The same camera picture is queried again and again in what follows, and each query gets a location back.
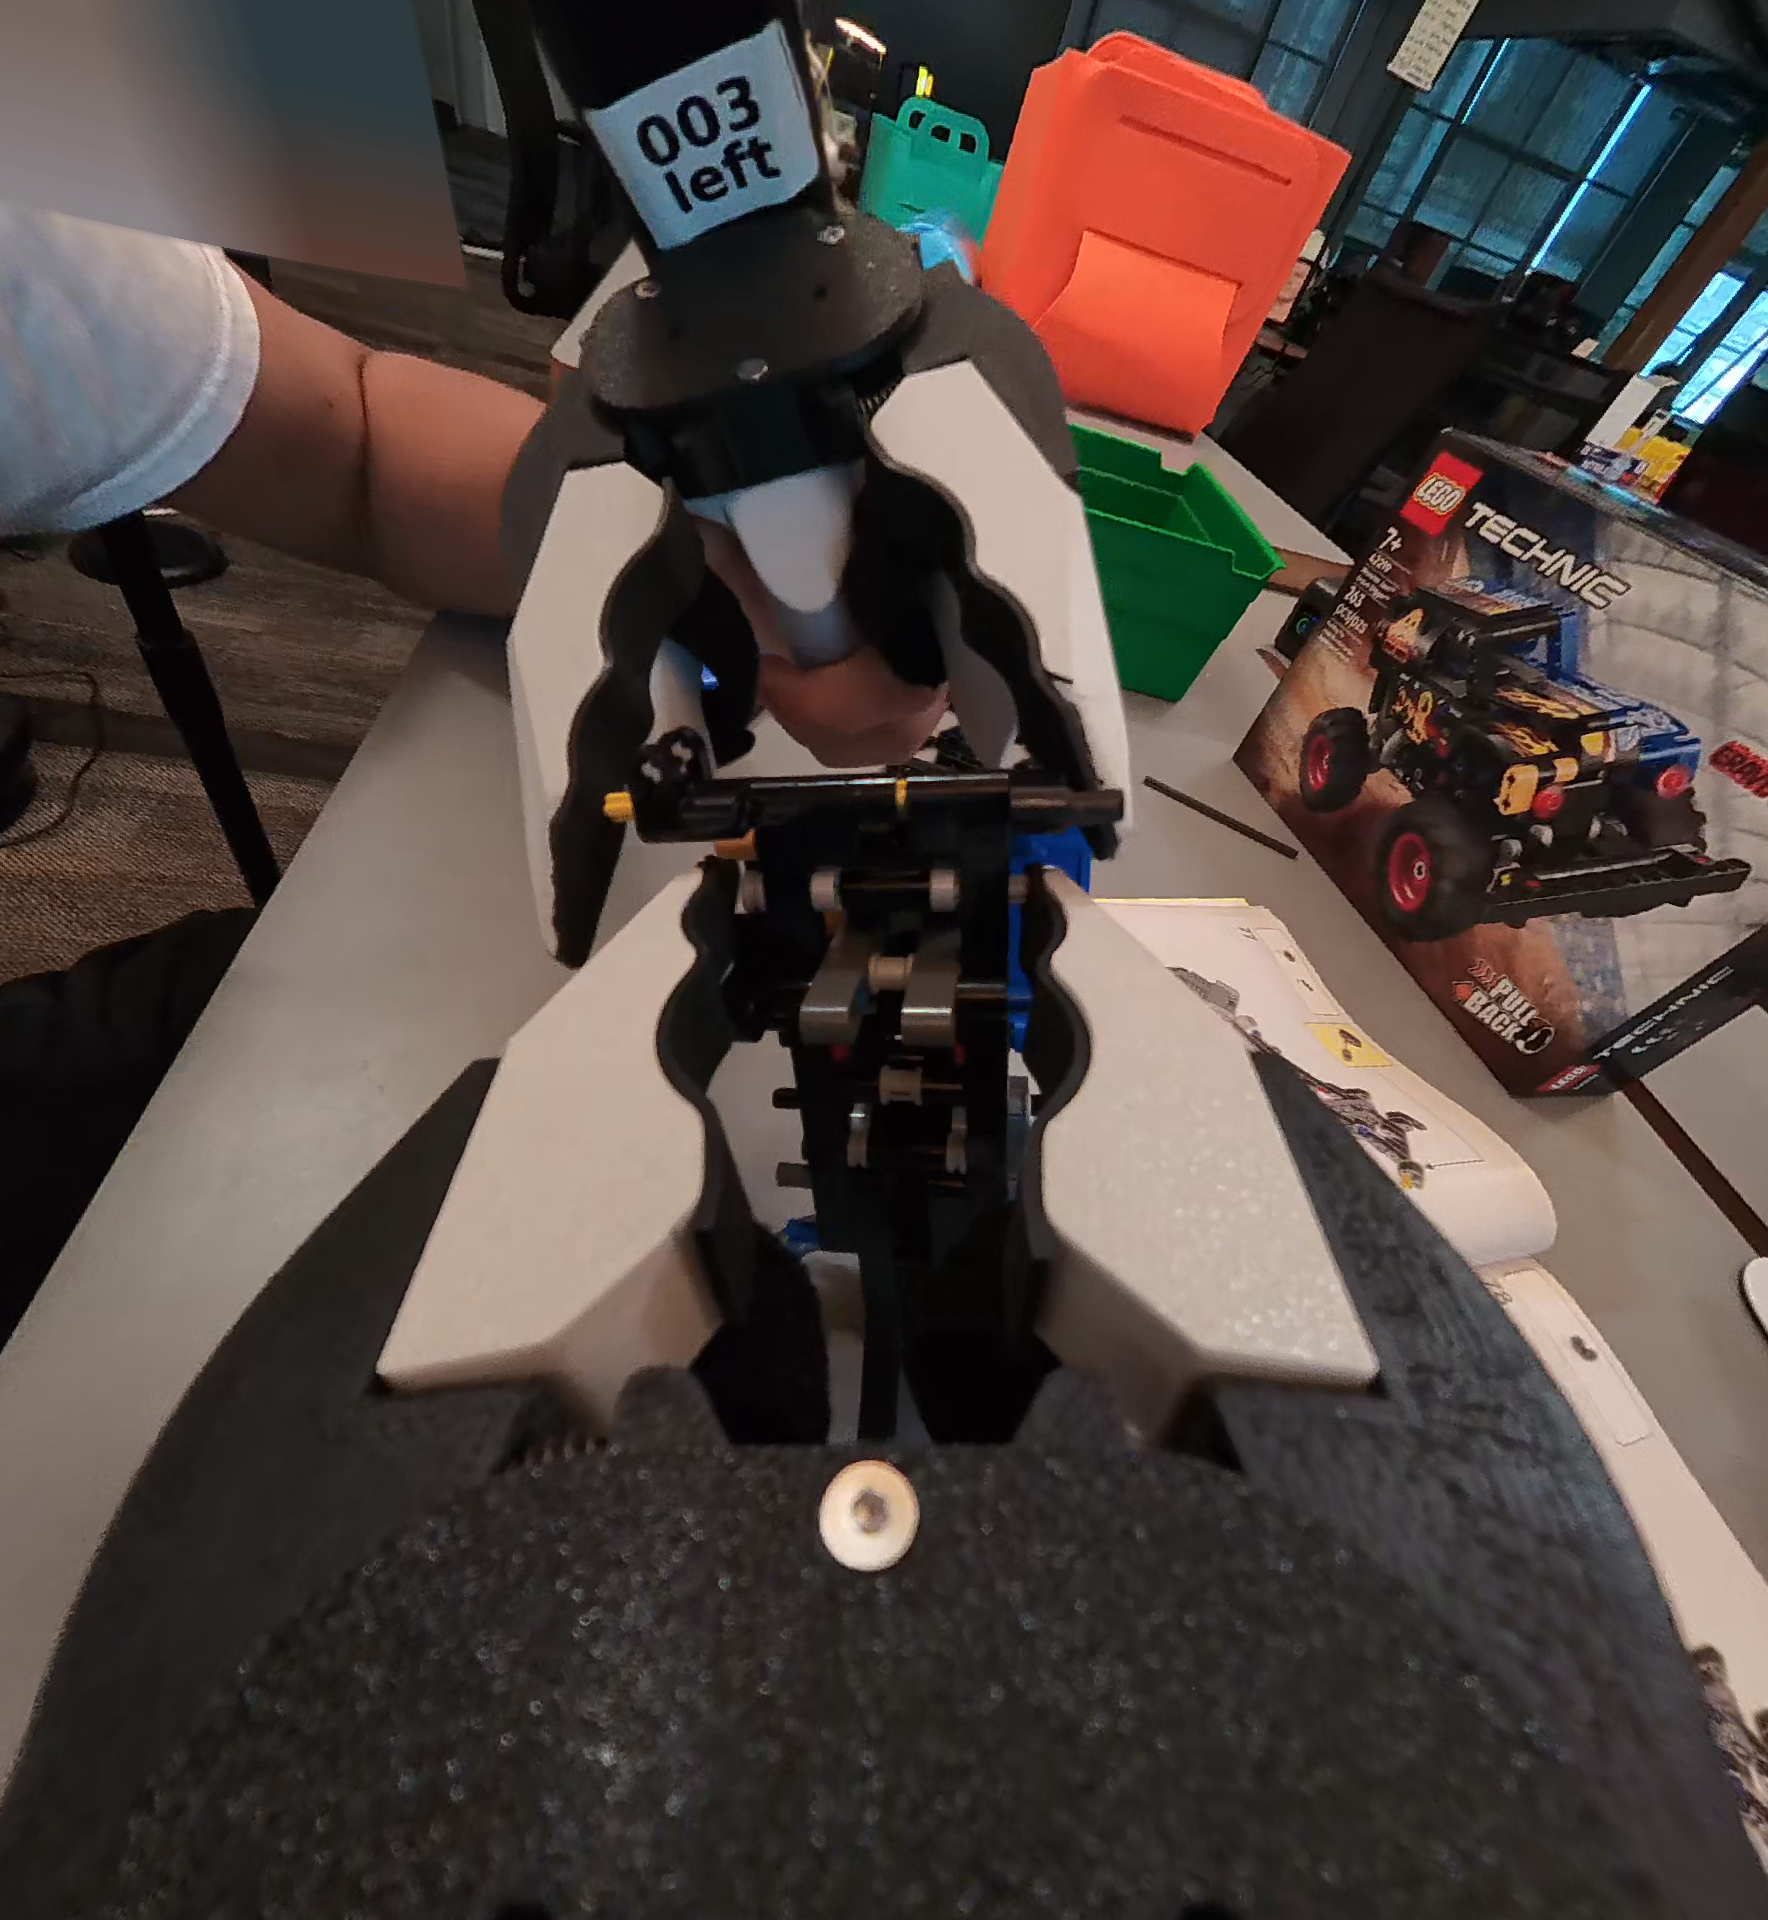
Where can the orange plastic bin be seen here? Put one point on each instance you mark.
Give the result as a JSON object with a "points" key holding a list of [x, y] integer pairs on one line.
{"points": [[1151, 223]]}

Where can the wooden post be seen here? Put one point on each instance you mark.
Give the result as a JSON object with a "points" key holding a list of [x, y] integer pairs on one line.
{"points": [[1728, 213]]}

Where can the black device green light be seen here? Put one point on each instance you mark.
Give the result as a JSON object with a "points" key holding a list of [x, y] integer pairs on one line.
{"points": [[1306, 621]]}

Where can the person's dark pants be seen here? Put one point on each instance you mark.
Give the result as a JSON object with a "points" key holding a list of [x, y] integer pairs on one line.
{"points": [[57, 1125]]}

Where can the black stand pole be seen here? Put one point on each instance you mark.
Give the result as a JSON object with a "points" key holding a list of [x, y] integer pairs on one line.
{"points": [[195, 705]]}

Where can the white paper notice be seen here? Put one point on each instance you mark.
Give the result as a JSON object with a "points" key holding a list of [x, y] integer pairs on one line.
{"points": [[1433, 44]]}

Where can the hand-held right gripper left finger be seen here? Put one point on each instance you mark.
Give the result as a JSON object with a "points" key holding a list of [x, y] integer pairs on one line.
{"points": [[551, 1187]]}

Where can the person's left hand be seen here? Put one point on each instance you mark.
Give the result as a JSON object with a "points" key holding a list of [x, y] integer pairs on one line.
{"points": [[836, 713]]}

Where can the teal plastic bin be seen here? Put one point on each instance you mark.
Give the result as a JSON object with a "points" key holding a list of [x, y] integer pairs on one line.
{"points": [[928, 195]]}

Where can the person's left forearm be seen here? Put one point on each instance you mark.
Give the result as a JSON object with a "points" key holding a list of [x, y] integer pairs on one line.
{"points": [[372, 464]]}

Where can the lego instruction booklet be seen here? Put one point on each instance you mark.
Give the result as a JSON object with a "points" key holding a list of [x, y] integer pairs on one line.
{"points": [[1487, 1187]]}

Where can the green plastic bin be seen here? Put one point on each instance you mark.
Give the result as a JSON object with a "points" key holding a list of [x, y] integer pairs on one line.
{"points": [[1170, 583]]}

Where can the partly built lego truck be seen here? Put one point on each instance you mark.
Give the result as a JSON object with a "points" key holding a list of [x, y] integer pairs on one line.
{"points": [[887, 961]]}

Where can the lego set box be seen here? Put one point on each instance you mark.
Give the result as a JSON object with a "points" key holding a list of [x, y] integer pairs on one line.
{"points": [[1649, 719]]}

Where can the light blue wrapped bundle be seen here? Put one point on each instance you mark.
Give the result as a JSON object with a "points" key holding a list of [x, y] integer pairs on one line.
{"points": [[960, 243]]}

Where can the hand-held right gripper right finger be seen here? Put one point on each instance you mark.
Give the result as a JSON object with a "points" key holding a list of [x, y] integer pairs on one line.
{"points": [[1202, 1201]]}

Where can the large paned window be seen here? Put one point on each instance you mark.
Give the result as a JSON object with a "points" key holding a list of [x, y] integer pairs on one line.
{"points": [[1543, 165]]}

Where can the long black lego axle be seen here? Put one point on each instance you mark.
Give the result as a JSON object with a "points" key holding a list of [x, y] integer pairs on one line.
{"points": [[1223, 819]]}

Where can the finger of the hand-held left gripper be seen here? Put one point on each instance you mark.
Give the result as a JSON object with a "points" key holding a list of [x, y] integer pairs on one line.
{"points": [[1020, 572], [563, 646]]}

